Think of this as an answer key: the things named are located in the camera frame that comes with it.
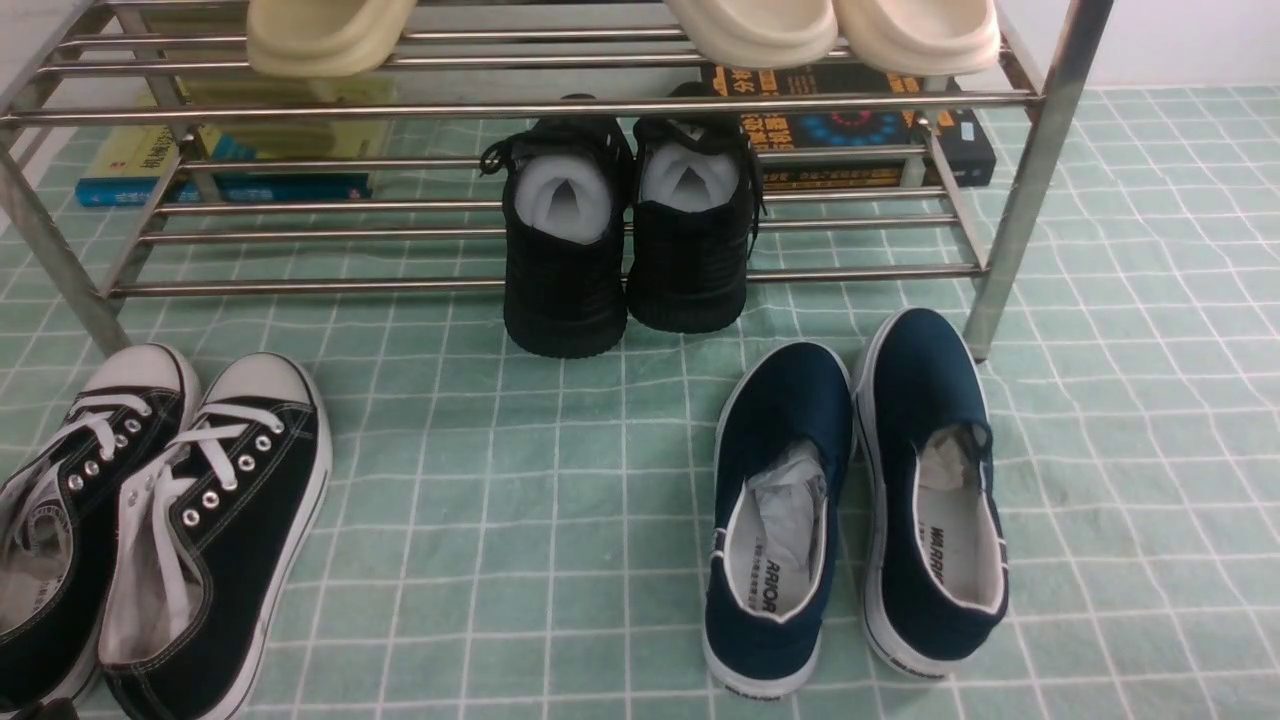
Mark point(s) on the stainless steel shoe rack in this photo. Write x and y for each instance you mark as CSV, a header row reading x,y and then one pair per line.
x,y
106,68

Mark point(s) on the navy slip-on shoe left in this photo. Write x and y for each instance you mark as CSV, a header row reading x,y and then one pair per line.
x,y
784,443

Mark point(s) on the navy slip-on shoe right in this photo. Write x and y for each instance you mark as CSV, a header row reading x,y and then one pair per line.
x,y
936,579

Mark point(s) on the cream slipper right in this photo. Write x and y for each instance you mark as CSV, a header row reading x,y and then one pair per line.
x,y
922,38

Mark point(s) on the black canvas sneaker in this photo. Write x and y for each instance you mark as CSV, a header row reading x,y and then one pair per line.
x,y
59,520
208,533

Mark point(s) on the black canvas sneaker left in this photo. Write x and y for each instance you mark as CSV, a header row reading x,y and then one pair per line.
x,y
59,520

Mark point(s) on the black canvas sneaker right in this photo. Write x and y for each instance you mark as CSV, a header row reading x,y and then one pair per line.
x,y
208,533

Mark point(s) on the navy slip-on shoe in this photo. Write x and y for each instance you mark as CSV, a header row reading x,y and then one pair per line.
x,y
784,443
936,579

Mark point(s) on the yellow foam slipper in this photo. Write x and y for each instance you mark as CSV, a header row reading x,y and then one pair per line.
x,y
323,39

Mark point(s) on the black book with orange text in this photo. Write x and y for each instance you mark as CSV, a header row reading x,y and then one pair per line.
x,y
850,130

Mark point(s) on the black knit sneaker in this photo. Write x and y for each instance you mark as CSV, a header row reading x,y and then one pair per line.
x,y
568,184
695,217

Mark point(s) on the cream slipper left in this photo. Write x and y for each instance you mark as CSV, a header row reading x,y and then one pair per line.
x,y
758,35

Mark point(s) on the cream slipper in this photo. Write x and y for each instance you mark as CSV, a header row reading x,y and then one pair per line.
x,y
758,35
922,38

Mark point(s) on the blue and yellow book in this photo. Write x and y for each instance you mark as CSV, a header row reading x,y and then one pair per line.
x,y
127,168

